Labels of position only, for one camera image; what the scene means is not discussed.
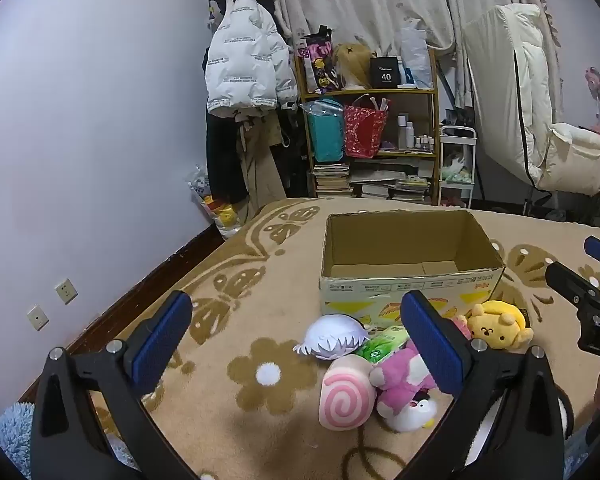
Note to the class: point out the white-haired plush doll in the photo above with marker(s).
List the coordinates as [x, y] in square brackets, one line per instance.
[330, 340]

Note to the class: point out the white puffer jacket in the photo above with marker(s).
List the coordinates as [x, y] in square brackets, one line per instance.
[245, 60]

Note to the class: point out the cardboard box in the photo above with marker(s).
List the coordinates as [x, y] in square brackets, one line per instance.
[380, 240]

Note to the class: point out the stack of books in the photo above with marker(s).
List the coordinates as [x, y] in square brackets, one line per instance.
[330, 177]

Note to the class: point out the yellow dog plush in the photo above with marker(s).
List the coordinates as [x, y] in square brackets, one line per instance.
[497, 327]

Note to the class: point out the black purple print bag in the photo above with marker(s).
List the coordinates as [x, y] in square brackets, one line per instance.
[320, 65]

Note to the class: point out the pale green soft toy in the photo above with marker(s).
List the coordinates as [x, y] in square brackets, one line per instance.
[455, 172]

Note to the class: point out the cream padded chair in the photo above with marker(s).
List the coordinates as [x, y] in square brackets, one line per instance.
[555, 110]

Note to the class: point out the white trolley cart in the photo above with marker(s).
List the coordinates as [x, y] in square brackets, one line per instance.
[457, 132]

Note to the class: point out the beige trousers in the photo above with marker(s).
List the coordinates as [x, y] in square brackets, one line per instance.
[260, 165]

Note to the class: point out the teal bag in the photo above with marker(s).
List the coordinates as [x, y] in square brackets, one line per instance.
[325, 132]

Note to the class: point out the brown flower print blanket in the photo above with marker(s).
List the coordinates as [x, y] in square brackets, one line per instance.
[205, 410]

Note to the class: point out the plastic bag of toys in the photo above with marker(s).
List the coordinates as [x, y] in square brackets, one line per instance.
[215, 210]

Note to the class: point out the white fluffy plush toy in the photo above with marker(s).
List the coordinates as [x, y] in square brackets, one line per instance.
[407, 417]

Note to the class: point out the pink swirl roll plush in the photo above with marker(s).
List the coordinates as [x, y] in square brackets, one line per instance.
[345, 400]

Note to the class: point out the green tissue pack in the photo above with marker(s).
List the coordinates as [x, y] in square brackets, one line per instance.
[382, 347]

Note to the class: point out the clear plastic bag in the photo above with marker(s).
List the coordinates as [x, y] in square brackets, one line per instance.
[415, 55]

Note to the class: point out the blond wig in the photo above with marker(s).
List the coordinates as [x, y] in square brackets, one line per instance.
[355, 62]

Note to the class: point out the row of small bottles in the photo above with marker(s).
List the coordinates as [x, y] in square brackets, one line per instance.
[409, 132]

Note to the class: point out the wooden shelf unit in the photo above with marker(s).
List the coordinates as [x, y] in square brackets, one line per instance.
[420, 95]

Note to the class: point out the red patterned bag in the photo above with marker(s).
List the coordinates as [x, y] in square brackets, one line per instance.
[362, 130]

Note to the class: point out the blue fluffy rug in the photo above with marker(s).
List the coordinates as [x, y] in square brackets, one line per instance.
[10, 435]

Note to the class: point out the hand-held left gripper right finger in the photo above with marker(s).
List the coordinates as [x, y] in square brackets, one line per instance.
[432, 345]

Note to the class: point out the black coat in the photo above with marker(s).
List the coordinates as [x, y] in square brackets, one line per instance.
[220, 160]

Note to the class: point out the black box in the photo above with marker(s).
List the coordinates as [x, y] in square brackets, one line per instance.
[384, 72]

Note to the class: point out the white wall socket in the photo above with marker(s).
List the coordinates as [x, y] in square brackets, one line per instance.
[66, 291]
[37, 318]

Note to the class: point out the pink bear plush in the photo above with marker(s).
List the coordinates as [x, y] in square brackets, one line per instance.
[402, 372]

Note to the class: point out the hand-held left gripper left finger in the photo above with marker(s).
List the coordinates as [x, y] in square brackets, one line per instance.
[162, 342]

